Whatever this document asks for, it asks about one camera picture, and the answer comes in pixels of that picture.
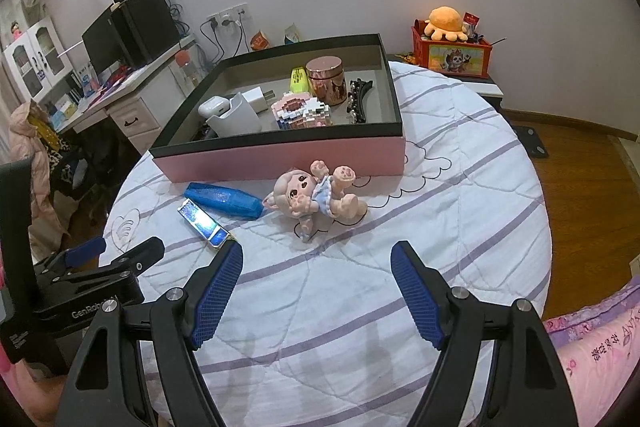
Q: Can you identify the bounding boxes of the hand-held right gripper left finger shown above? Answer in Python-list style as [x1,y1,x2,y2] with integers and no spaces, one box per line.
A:
[55,239,246,427]

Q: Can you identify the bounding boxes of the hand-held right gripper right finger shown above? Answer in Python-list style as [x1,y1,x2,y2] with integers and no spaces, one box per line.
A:
[390,241,581,427]

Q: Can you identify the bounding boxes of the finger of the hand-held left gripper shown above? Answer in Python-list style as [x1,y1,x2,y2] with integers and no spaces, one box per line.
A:
[32,237,108,280]
[97,237,166,279]

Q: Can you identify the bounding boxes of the shiny blue rectangular case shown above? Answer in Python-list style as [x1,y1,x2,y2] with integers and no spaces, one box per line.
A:
[177,199,232,250]

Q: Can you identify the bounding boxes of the blue plastic case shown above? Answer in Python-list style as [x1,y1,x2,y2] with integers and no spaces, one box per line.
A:
[183,182,266,222]

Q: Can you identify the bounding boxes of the pink-haired doll figure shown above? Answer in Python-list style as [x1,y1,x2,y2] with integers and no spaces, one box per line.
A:
[263,160,369,243]

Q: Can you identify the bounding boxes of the pink box with black rim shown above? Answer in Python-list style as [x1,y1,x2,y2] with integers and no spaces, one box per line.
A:
[150,33,407,184]

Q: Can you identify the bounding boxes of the white earbuds case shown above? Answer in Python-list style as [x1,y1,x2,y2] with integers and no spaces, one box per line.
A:
[198,94,236,120]

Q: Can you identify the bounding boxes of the white plastic holder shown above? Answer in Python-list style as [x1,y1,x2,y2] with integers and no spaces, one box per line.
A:
[206,92,263,138]

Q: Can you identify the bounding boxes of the white charger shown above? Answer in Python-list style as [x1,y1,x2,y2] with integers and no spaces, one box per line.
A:
[244,87,276,114]

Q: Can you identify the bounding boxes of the black hair clip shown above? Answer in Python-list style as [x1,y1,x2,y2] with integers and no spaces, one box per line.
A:
[346,78,375,125]

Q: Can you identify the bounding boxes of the block-built donut toy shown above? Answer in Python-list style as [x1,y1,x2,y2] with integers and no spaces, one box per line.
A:
[271,89,316,132]

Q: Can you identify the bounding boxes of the yellow highlighter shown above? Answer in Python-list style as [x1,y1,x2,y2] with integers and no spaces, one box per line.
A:
[289,66,311,95]

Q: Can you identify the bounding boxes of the rose gold round jar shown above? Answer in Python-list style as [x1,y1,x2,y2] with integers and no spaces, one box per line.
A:
[305,56,348,105]

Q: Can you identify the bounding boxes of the black office chair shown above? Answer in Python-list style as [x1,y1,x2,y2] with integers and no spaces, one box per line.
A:
[50,147,116,218]

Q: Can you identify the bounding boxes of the pink puffer jacket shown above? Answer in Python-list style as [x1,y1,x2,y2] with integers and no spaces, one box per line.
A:
[10,101,76,248]

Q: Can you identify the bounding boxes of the white striped quilted tablecloth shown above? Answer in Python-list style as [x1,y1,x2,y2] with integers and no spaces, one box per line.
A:
[102,61,553,427]

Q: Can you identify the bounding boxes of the white desk with drawers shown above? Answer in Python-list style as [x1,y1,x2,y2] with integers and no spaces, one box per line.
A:
[47,34,201,152]

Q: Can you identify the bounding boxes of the blue box on desk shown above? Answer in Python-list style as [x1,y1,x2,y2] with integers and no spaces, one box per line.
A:
[77,69,98,98]

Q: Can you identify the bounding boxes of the pink printed quilt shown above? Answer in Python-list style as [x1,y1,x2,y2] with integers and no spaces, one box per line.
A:
[542,274,640,427]

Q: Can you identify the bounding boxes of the black bathroom scale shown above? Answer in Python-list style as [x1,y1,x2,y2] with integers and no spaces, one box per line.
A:
[515,124,551,158]

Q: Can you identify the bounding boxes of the clear bottle with orange cap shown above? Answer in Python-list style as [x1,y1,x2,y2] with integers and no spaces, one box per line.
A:
[175,49,201,85]

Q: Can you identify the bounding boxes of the white glass-door cabinet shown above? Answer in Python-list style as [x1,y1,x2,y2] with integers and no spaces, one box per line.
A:
[2,14,68,100]

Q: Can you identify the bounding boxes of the black computer monitor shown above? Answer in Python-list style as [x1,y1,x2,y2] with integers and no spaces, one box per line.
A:
[81,4,126,75]

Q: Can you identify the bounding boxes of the low white and black cabinet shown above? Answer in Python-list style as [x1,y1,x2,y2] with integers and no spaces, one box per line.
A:
[387,54,503,108]

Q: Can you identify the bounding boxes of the black computer tower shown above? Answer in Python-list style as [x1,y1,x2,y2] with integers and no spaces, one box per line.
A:
[111,0,182,68]

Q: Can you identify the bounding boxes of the red printed toy box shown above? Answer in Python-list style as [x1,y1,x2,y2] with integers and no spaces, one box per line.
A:
[411,19,493,80]

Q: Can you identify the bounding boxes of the orange octopus plush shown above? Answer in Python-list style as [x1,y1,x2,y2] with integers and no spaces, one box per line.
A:
[424,7,470,42]

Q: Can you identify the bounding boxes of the black power cable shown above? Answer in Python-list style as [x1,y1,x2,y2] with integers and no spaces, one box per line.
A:
[234,14,251,55]
[200,19,226,62]

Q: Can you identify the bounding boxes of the white wall power outlet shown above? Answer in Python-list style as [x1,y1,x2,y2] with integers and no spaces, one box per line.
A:
[207,3,248,28]

